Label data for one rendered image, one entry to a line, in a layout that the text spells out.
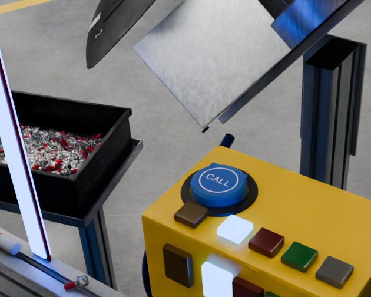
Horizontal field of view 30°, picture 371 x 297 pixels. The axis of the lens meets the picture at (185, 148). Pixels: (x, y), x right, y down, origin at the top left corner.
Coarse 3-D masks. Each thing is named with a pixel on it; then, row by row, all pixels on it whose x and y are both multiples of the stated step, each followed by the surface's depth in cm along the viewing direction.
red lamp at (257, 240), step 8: (264, 232) 45; (272, 232) 45; (256, 240) 44; (264, 240) 44; (272, 240) 44; (280, 240) 44; (256, 248) 44; (264, 248) 44; (272, 248) 43; (272, 256) 44
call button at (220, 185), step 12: (204, 168) 50; (216, 168) 50; (228, 168) 50; (192, 180) 49; (204, 180) 49; (216, 180) 49; (228, 180) 49; (240, 180) 48; (192, 192) 49; (204, 192) 48; (216, 192) 48; (228, 192) 48; (240, 192) 48; (204, 204) 48; (216, 204) 47; (228, 204) 48
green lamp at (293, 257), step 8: (288, 248) 43; (296, 248) 43; (304, 248) 43; (288, 256) 43; (296, 256) 43; (304, 256) 43; (312, 256) 43; (288, 264) 43; (296, 264) 42; (304, 264) 42; (304, 272) 42
